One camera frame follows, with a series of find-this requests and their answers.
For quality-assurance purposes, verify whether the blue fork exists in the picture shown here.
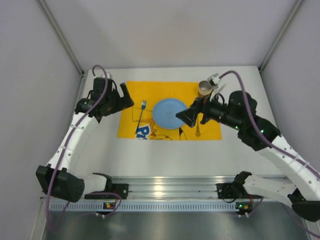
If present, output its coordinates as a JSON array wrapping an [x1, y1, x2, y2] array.
[[137, 99, 147, 129]]

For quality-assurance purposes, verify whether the gold spoon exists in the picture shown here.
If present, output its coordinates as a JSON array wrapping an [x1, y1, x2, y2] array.
[[195, 118, 201, 137]]

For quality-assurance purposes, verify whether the yellow cloth placemat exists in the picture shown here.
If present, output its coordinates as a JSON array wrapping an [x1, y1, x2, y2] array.
[[117, 81, 222, 141]]

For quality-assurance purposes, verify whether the blue plate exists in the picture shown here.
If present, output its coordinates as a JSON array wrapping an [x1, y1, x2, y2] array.
[[152, 98, 187, 130]]

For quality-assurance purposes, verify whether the metal cup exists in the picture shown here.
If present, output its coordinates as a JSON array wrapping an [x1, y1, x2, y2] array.
[[198, 80, 213, 97]]

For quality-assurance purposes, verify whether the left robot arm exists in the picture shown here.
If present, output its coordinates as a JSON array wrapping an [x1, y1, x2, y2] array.
[[35, 77, 134, 203]]

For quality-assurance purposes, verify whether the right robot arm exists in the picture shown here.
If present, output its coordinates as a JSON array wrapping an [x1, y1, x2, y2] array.
[[175, 90, 320, 222]]

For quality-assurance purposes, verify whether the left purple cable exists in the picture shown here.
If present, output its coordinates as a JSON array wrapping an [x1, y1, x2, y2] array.
[[44, 64, 122, 231]]

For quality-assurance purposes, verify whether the purple cable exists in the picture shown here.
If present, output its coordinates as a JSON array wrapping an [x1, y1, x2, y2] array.
[[217, 70, 320, 238], [44, 64, 122, 231]]

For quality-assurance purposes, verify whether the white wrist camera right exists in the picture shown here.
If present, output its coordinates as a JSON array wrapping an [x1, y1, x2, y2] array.
[[207, 73, 226, 101]]

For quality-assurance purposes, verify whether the aluminium mounting rail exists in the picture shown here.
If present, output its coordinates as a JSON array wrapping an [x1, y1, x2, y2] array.
[[107, 176, 234, 200]]

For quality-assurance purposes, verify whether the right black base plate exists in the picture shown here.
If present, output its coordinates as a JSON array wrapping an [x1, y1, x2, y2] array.
[[216, 183, 248, 200]]

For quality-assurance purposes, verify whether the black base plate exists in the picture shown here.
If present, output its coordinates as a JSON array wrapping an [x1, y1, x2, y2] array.
[[216, 183, 248, 200], [84, 183, 129, 200]]

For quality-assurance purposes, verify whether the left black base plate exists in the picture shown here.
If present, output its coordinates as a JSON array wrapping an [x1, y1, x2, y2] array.
[[84, 183, 129, 200]]

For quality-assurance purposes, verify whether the perforated cable duct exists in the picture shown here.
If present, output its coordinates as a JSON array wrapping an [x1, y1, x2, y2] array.
[[49, 201, 252, 212]]

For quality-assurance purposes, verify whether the left aluminium frame post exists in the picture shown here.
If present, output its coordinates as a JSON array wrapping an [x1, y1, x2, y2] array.
[[35, 0, 84, 75]]

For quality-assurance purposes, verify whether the aluminium frame post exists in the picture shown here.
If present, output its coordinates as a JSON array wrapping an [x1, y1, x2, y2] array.
[[258, 0, 306, 74], [35, 0, 84, 75]]

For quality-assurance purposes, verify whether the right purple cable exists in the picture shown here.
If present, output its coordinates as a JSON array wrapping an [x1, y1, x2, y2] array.
[[217, 70, 320, 238]]

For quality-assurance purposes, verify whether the right aluminium frame post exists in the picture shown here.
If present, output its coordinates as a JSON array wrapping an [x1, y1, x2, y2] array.
[[258, 0, 306, 74]]

